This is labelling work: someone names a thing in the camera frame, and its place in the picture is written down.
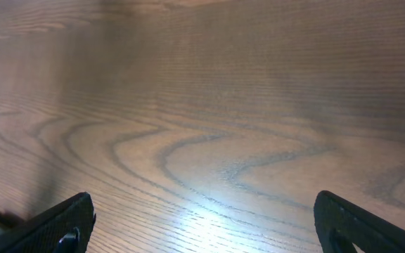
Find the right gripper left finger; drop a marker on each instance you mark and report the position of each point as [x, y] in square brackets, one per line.
[64, 228]

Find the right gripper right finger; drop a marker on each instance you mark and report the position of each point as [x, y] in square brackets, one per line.
[342, 226]

